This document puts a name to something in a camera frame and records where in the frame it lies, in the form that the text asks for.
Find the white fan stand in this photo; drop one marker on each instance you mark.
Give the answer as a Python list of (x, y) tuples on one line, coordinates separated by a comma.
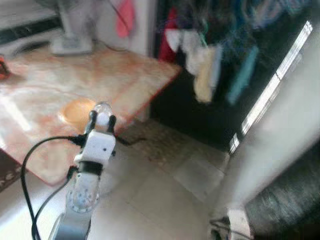
[(72, 42)]

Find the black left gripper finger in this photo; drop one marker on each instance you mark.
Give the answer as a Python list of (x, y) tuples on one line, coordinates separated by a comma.
[(91, 122), (111, 125)]

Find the white hanging cloth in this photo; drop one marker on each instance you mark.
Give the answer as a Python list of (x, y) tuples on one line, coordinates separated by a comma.
[(175, 39)]

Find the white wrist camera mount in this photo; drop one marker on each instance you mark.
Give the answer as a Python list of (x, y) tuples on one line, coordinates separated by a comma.
[(97, 146), (239, 222)]

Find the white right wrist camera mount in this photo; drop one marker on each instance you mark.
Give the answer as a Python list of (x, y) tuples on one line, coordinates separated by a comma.
[(239, 222)]

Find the small red object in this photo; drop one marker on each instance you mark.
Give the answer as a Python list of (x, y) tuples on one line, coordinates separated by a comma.
[(3, 67)]

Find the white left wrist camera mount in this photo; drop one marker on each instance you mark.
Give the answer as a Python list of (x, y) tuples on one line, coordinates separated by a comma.
[(97, 146)]

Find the cream hanging cloth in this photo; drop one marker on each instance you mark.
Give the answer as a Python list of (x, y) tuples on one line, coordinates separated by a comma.
[(205, 80)]

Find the orange veined marble table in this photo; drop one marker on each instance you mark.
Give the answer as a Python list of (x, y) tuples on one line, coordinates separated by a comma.
[(50, 90)]

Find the teal hanging cloth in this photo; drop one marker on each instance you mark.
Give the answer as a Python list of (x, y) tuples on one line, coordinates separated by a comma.
[(242, 75)]

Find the dark grey textured panel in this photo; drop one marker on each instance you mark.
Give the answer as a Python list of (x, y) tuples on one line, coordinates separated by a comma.
[(285, 205)]

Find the pink hanging cloth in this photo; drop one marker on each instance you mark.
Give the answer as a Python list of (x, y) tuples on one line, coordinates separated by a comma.
[(126, 17)]

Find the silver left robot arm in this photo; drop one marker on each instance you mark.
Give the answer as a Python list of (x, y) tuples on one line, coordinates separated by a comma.
[(82, 195)]

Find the red hanging cloth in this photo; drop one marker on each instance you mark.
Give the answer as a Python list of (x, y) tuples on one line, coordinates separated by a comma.
[(166, 45)]

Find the orange plate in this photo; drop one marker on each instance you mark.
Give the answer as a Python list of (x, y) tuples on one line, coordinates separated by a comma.
[(75, 112)]

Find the clear bottle with white cap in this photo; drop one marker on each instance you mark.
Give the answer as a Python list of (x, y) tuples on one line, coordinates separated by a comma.
[(103, 118)]

